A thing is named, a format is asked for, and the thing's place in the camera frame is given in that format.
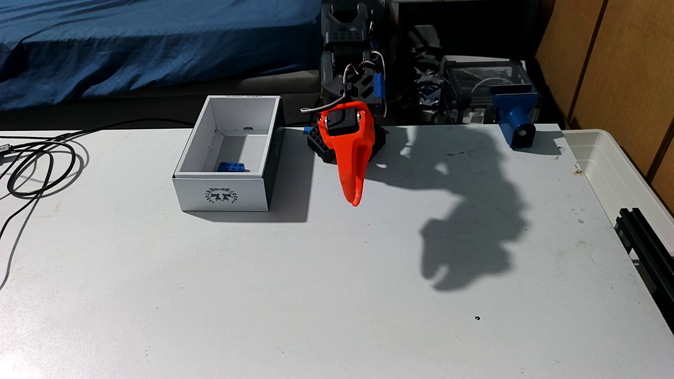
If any white cardboard box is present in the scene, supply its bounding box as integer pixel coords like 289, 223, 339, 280
173, 95, 286, 213

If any black and white patterned bag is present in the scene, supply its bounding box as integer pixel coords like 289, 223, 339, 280
413, 47, 444, 108

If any clear plastic container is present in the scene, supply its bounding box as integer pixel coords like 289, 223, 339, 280
441, 57, 535, 125

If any blue bed sheet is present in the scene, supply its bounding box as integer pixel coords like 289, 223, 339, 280
0, 0, 323, 110

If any white plastic bin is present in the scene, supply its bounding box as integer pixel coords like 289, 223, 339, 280
562, 129, 674, 248

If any wooden cabinet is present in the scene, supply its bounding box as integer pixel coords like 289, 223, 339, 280
536, 0, 674, 211

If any grey servo cable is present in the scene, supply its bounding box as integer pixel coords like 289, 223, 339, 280
300, 63, 348, 114

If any blue printed clamp mount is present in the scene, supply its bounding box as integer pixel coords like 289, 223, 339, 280
491, 87, 539, 149

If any black aluminium rail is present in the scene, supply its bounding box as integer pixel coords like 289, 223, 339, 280
614, 208, 674, 332

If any black coiled cable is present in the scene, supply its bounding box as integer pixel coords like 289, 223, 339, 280
0, 118, 196, 201

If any thin black cable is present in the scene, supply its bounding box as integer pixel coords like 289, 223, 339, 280
0, 153, 53, 290

